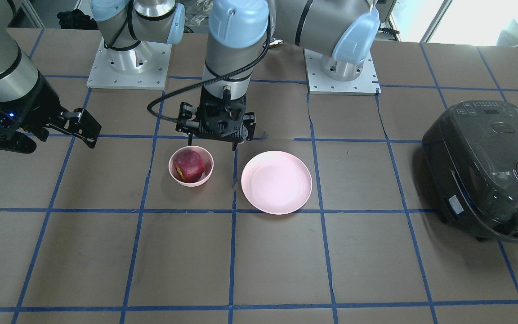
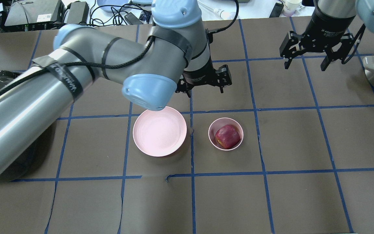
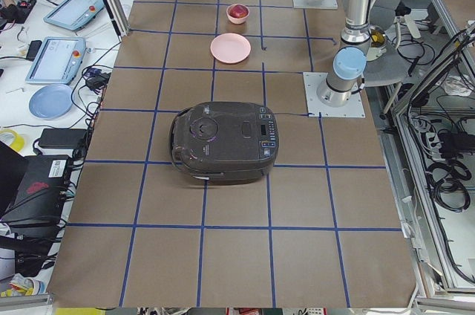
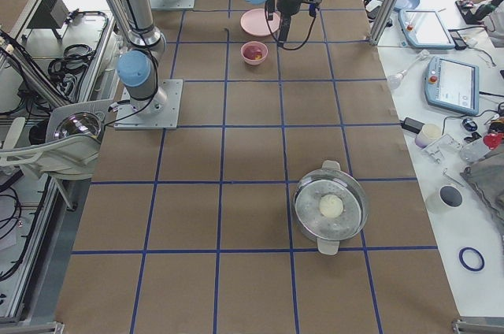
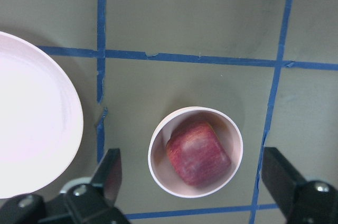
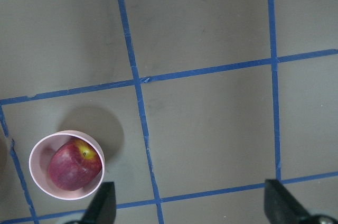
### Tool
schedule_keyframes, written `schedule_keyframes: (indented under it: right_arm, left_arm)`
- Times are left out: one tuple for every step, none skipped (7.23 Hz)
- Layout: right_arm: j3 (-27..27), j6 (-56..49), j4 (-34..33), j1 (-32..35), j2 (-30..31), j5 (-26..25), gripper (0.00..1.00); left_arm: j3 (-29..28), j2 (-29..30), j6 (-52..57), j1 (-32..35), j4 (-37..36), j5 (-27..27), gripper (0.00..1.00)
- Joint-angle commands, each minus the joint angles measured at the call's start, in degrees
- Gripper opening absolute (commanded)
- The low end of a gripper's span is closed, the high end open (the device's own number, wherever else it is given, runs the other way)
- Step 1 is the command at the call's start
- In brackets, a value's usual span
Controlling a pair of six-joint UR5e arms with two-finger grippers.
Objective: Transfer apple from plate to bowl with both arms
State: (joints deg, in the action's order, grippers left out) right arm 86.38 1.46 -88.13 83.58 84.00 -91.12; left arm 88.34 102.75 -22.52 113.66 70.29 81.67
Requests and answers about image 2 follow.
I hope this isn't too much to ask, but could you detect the black phone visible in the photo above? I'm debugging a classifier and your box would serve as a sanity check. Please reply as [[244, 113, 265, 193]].
[[269, 2, 284, 18]]

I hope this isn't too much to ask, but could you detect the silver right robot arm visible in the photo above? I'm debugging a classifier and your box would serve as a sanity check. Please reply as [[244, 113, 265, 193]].
[[279, 0, 374, 71]]

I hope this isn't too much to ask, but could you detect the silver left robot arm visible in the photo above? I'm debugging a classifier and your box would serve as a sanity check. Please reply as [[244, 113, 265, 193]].
[[0, 0, 237, 175]]

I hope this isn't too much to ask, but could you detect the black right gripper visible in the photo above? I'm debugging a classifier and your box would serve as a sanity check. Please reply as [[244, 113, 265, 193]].
[[279, 8, 355, 71]]

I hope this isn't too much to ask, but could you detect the pink bowl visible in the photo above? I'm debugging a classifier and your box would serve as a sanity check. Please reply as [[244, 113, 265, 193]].
[[208, 117, 244, 151]]

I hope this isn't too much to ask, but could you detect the red apple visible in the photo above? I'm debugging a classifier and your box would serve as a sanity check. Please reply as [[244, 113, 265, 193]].
[[215, 124, 242, 149]]

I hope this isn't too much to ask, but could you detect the white light bulb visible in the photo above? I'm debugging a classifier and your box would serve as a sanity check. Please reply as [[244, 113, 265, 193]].
[[214, 9, 237, 20]]

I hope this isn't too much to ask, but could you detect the black power adapter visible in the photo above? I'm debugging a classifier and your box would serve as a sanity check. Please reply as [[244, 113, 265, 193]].
[[124, 12, 143, 25]]

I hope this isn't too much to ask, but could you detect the white paper cup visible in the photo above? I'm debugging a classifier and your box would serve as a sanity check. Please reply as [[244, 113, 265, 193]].
[[282, 0, 302, 17]]

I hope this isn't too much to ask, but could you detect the pink plate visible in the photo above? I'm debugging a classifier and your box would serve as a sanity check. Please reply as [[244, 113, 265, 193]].
[[132, 107, 187, 157]]

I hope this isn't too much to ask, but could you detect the black electronics box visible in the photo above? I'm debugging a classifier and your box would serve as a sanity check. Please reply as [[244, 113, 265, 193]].
[[5, 0, 64, 27]]

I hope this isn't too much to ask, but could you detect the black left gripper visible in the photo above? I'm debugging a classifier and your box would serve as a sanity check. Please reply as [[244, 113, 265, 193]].
[[175, 60, 232, 98]]

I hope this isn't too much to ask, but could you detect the blue plate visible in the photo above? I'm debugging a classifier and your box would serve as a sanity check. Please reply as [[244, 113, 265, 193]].
[[96, 0, 131, 12]]

